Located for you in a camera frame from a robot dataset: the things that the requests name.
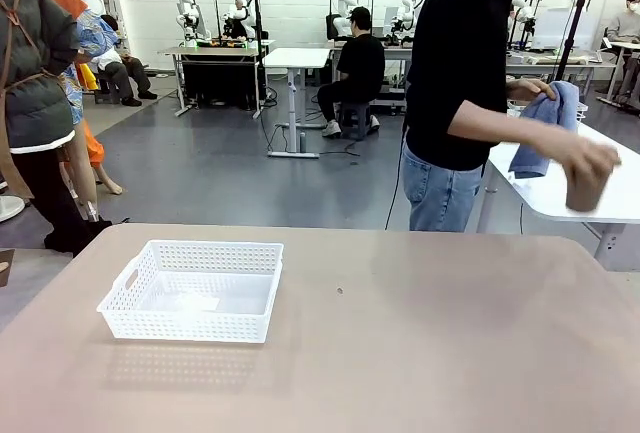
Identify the person's right hand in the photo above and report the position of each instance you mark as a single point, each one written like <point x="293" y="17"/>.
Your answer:
<point x="590" y="155"/>

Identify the person's left hand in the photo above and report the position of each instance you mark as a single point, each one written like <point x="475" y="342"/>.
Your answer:
<point x="530" y="89"/>

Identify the blue towel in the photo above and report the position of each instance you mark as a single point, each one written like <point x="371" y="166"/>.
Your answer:
<point x="542" y="123"/>

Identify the brown paper cup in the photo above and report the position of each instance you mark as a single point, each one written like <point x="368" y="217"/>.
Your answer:
<point x="585" y="198"/>

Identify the white perforated plastic basket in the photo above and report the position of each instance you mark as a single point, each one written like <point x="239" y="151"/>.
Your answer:
<point x="200" y="325"/>

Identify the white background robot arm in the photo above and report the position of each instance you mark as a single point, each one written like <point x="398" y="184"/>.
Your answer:
<point x="186" y="8"/>
<point x="520" y="3"/>
<point x="240" y="13"/>
<point x="345" y="3"/>
<point x="407" y="8"/>

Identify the person's right forearm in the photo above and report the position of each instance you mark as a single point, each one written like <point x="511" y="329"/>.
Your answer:
<point x="510" y="130"/>

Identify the long grey background table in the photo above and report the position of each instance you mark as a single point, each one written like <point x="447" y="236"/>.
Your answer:
<point x="550" y="65"/>

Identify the person in black shirt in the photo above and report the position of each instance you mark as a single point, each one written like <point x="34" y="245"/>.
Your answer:
<point x="450" y="53"/>

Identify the grey background work table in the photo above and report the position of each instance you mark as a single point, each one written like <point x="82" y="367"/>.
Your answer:
<point x="395" y="50"/>

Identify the seated person in black clothes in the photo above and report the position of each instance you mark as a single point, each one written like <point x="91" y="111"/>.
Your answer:
<point x="360" y="63"/>

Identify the grey stool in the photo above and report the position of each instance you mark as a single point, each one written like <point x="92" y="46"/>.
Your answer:
<point x="356" y="118"/>

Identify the white height-adjustable desk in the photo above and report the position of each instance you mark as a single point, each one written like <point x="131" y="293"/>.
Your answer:
<point x="297" y="58"/>

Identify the grey table with black underside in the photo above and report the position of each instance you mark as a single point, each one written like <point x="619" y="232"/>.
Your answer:
<point x="215" y="50"/>

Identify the seated person in dark trousers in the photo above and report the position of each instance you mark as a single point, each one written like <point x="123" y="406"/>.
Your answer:
<point x="120" y="70"/>

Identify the blue patterned shirt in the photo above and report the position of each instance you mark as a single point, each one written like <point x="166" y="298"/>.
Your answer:
<point x="92" y="33"/>

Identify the mannequin in orange clothes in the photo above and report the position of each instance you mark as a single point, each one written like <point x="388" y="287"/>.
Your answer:
<point x="92" y="148"/>

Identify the person in grey-green vest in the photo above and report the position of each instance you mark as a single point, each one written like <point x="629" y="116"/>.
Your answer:
<point x="35" y="78"/>

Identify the white round fan base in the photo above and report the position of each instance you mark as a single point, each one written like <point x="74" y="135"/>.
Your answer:
<point x="10" y="208"/>

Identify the brown board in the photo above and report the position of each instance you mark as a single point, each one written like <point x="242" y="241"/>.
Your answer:
<point x="6" y="268"/>

